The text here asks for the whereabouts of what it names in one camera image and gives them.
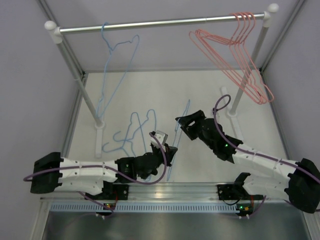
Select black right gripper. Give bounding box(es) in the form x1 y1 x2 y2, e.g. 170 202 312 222
175 110 216 150

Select blue wire hanger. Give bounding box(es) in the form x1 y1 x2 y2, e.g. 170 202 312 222
112 109 157 153
166 99 191 182
95 22 140 118
102 112 153 181

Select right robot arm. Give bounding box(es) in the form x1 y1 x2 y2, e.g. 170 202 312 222
175 110 320 214

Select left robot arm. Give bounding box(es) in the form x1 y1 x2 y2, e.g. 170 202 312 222
25 144 178 200

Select pink hung hanger two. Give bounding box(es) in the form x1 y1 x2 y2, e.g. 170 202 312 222
198 11 275 103

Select pink hung hanger one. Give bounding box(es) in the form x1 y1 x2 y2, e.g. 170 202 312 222
196 11 271 104

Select grey clothes rack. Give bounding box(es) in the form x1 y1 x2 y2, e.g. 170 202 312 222
44 3 279 159

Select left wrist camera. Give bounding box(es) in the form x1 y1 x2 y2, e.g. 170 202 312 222
150 130 168 148

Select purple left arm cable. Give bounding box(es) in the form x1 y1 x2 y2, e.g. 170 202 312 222
23 131 168 186

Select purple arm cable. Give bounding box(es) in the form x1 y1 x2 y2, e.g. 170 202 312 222
23 131 168 186
212 94 320 185

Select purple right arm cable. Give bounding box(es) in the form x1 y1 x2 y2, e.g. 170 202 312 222
212 94 320 185

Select aluminium mounting rail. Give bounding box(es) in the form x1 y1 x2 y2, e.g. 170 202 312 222
40 182 232 203

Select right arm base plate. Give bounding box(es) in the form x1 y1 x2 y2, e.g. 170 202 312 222
217 184 241 201

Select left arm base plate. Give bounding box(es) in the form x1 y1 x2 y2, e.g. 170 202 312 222
99 182 129 201

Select slotted grey cable duct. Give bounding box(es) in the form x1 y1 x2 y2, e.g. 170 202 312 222
50 202 250 214

